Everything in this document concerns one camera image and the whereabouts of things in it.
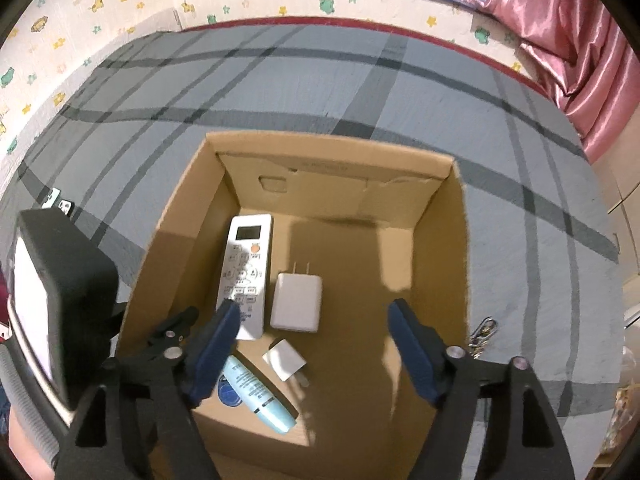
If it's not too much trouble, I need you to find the light blue cosmetic tube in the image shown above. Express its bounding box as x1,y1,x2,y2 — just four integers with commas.
222,354,296,434

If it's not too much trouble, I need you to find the small white plug adapter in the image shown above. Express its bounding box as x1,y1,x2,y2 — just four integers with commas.
262,339,309,388

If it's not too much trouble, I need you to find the brown cardboard box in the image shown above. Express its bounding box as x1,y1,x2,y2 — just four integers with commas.
118,131,468,479

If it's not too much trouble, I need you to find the dark phone with wallet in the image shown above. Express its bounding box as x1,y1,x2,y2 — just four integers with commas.
56,200,75,217

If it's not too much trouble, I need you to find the grey plaid bed cover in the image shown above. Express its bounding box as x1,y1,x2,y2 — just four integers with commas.
1,22,623,478

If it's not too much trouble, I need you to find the white air conditioner remote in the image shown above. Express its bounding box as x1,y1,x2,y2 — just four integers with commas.
216,214,272,340

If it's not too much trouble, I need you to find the large white power adapter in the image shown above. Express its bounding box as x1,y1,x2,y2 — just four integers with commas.
270,272,322,333

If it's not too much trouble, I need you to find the pink satin curtain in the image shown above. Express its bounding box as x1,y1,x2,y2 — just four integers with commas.
483,0,639,162

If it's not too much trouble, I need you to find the metal keychain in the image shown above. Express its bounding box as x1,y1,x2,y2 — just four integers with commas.
468,316,498,359

